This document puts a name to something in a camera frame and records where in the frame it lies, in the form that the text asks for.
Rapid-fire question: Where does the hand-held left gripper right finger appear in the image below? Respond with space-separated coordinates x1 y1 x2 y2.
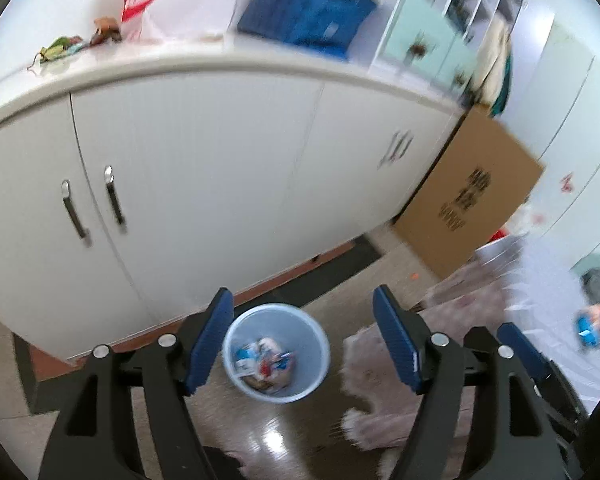
372 285 566 480

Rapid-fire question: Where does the pink floral blanket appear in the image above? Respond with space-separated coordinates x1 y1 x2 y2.
340 255 517 462

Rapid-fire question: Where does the blue folded cloth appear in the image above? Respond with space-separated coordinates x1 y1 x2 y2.
237 0 379 61

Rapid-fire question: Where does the red white wrapper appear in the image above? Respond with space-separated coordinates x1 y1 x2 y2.
257 337 299 379

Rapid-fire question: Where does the light blue bin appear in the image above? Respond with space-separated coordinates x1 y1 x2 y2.
222 303 331 404

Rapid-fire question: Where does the teal garment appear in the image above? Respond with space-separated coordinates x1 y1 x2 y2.
489 54 515 117

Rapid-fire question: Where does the cream garment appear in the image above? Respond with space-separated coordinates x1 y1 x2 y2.
472 19 514 111

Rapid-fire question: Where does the small brown item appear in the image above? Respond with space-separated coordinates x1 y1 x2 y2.
90 17 124 47

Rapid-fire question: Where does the white cabinet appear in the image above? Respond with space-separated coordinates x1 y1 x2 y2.
0 37 468 366

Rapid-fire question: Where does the person's black clothing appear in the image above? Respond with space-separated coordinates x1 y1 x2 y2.
201 444 243 480

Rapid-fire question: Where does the metal cabinet handle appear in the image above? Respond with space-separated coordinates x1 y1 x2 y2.
60 179 92 247
102 165 129 234
393 131 414 162
377 131 401 169

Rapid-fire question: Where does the cardboard box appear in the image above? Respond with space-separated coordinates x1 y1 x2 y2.
391 105 546 281

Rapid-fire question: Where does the brown wrapper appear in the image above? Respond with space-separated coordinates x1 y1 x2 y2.
242 374 292 394

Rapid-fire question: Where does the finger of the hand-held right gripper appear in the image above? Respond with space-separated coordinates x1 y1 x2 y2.
497 322 562 398

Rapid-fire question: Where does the teal drawer unit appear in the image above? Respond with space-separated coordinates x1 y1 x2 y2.
379 0 482 97

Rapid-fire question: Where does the purple striped bed cover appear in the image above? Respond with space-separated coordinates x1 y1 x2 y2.
474 237 600 411

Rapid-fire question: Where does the white wardrobe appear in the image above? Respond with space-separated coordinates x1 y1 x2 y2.
500 0 600 272

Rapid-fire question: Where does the red printed plastic bag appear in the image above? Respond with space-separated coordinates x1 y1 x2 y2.
119 0 253 45

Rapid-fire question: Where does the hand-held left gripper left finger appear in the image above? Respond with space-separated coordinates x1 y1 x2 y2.
37 287 235 480

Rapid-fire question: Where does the white blue wrapper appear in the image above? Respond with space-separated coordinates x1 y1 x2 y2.
233 342 262 379

